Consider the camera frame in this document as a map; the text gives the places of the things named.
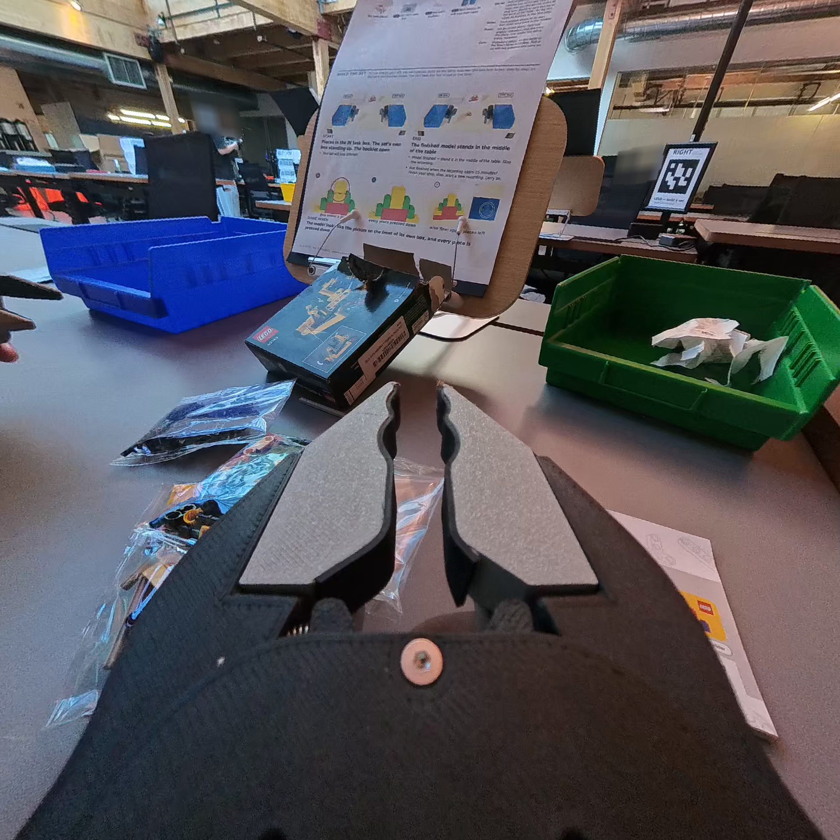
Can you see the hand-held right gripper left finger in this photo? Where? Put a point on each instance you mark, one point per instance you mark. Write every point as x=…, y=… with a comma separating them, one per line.
x=328, y=505

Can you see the lego instruction booklet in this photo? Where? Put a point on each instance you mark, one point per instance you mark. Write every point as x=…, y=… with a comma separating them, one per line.
x=715, y=590

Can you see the black lego box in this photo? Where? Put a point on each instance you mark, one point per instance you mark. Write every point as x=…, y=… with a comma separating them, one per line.
x=328, y=321

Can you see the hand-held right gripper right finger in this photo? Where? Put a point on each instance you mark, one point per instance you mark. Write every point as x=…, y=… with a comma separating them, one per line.
x=512, y=512

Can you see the bag of colourful lego pieces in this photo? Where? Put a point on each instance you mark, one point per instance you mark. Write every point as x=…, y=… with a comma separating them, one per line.
x=216, y=479

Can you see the wooden document stand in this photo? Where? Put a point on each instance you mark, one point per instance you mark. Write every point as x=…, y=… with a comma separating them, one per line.
x=535, y=197
x=577, y=187

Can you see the fiducial tag sign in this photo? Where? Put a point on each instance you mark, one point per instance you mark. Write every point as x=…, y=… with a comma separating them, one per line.
x=682, y=177

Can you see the crumpled white paper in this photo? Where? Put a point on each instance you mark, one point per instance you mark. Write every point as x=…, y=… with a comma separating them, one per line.
x=709, y=344

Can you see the black partition panel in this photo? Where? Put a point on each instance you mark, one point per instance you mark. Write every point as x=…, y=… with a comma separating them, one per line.
x=180, y=177

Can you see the blue plastic bin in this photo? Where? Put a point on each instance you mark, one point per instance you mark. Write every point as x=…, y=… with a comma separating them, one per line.
x=164, y=289

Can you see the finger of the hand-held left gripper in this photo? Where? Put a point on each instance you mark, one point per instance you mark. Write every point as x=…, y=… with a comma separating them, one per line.
x=13, y=320
x=26, y=287

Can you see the green plastic bin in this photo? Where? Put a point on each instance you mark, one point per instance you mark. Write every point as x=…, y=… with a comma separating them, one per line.
x=623, y=367

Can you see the silver ventilation duct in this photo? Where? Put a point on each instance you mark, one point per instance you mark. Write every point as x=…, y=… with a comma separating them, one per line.
x=689, y=29

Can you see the wall air vent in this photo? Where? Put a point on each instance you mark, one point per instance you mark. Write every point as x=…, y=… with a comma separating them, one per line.
x=124, y=71

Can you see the black pole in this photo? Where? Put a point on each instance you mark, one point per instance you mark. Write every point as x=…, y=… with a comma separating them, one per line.
x=722, y=72

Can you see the printed instruction sheet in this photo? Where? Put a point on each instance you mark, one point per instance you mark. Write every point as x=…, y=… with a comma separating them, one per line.
x=426, y=131

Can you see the black office chair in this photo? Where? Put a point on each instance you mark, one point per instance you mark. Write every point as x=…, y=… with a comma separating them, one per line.
x=797, y=197

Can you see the person's left hand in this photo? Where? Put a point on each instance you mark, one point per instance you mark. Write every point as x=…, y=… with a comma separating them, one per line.
x=6, y=352

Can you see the bag of black lego pieces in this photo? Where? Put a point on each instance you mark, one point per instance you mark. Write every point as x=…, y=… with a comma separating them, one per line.
x=197, y=420

